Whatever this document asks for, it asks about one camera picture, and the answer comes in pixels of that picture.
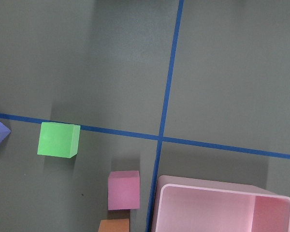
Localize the magenta foam block near tray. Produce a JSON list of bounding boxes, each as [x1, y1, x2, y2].
[[108, 171, 140, 211]]

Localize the green foam block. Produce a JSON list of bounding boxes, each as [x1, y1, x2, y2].
[[37, 122, 81, 159]]

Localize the pink plastic tray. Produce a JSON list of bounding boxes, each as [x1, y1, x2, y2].
[[151, 175, 290, 232]]

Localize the orange foam block near tray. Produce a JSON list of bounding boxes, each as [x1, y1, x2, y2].
[[98, 218, 130, 232]]

